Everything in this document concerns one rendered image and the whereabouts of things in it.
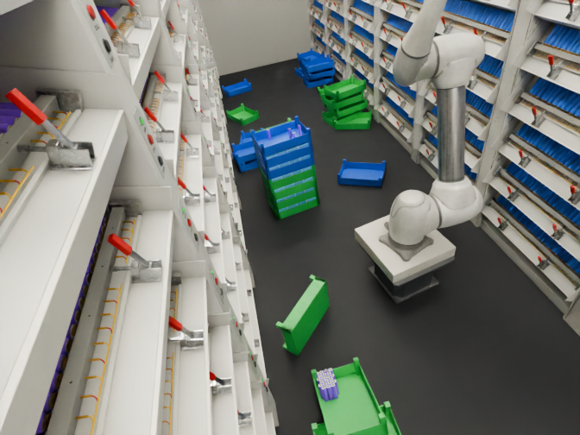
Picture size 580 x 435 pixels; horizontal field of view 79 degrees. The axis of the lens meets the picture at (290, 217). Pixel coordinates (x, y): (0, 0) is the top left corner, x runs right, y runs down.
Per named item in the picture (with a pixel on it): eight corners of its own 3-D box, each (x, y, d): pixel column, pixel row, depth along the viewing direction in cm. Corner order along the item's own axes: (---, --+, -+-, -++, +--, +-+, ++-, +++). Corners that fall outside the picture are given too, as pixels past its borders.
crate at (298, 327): (330, 305, 174) (316, 299, 178) (326, 280, 161) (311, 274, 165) (298, 356, 157) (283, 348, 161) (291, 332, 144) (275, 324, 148)
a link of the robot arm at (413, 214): (382, 224, 165) (384, 188, 150) (419, 216, 166) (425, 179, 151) (397, 249, 153) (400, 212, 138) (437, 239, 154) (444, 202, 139)
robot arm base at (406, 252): (399, 217, 175) (400, 209, 171) (435, 242, 160) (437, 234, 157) (371, 235, 169) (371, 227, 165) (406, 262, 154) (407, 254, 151)
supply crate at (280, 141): (299, 127, 217) (297, 115, 211) (312, 141, 202) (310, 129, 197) (253, 141, 212) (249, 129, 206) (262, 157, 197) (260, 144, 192)
